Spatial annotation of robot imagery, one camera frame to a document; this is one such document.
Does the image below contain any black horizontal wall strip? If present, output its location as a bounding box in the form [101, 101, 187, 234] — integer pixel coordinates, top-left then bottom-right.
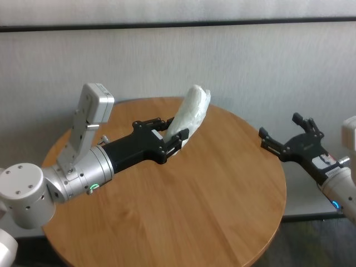
[0, 16, 356, 33]

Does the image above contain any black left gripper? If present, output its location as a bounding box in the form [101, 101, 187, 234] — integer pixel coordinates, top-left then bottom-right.
[103, 116, 191, 175]

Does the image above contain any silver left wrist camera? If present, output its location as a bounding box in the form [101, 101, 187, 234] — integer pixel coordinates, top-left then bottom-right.
[82, 82, 115, 125]

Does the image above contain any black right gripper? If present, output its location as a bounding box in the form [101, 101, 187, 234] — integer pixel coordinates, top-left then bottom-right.
[258, 112, 345, 186]

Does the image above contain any silver left camera mount bracket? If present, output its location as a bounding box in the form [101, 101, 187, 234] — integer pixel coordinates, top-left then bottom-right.
[56, 108, 100, 174]

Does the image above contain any black baseboard strip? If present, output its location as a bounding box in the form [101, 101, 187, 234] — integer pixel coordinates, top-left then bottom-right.
[281, 211, 347, 223]

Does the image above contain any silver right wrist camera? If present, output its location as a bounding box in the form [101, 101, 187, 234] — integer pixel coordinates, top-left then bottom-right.
[341, 116, 356, 152]

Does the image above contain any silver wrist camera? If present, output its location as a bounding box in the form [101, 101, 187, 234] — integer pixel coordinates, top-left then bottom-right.
[82, 82, 115, 125]
[341, 116, 356, 152]

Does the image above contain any white plastic-wrapped sandbag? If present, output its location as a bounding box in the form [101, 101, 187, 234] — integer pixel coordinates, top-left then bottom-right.
[164, 84, 212, 157]

